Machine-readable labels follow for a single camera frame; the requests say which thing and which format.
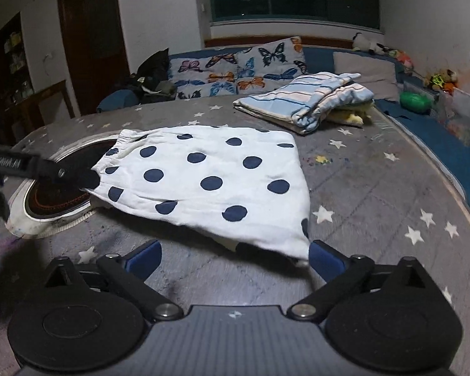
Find yellow green toy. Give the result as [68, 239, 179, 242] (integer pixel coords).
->
[425, 69, 460, 91]

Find dark wooden door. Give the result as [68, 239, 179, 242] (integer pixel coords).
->
[56, 0, 131, 117]

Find clear plastic storage box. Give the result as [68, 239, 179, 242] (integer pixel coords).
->
[434, 85, 470, 147]

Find butterfly print pillow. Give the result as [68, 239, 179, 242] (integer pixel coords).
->
[168, 52, 244, 101]
[235, 36, 308, 95]

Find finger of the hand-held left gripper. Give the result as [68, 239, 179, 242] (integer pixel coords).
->
[0, 142, 102, 192]

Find dark wooden shelf cabinet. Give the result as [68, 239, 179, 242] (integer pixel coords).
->
[0, 12, 34, 146]

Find green ball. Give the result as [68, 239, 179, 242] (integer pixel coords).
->
[399, 91, 432, 114]

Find dark grey cloth bundle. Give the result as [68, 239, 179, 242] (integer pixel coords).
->
[140, 80, 178, 101]

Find grey pillow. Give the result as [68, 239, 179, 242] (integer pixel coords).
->
[333, 50, 401, 101]

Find white navy polka dot pants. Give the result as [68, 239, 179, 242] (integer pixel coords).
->
[84, 125, 312, 269]

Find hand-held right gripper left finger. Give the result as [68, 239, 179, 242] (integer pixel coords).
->
[43, 239, 185, 321]

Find blue sofa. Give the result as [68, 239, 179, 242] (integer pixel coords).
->
[97, 44, 470, 221]

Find grey star print tablecloth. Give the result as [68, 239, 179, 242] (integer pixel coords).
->
[0, 96, 470, 376]

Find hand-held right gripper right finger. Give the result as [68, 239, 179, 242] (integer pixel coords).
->
[287, 239, 434, 321]

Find blue white striped blanket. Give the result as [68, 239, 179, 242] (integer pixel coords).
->
[232, 71, 376, 135]

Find dark wooden side table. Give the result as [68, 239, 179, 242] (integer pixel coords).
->
[8, 80, 77, 134]

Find round built-in table stove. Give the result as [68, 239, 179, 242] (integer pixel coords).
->
[5, 133, 120, 240]

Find black and white plush toy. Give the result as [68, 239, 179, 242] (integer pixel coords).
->
[351, 32, 389, 56]

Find yellow cloth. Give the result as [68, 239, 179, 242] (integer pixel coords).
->
[328, 103, 375, 127]

